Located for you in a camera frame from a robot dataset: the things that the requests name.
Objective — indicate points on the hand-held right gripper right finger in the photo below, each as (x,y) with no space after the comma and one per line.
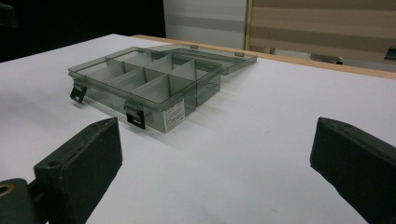
(358,168)

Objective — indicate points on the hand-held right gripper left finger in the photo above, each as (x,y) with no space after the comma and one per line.
(84,161)

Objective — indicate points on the grey clear plastic organizer box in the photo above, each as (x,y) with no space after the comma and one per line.
(152,81)

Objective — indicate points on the dark curtain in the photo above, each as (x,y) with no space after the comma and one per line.
(77,21)

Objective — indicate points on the wooden desk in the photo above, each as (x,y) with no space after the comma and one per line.
(320,25)

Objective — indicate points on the white cabinet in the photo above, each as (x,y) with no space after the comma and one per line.
(205,21)

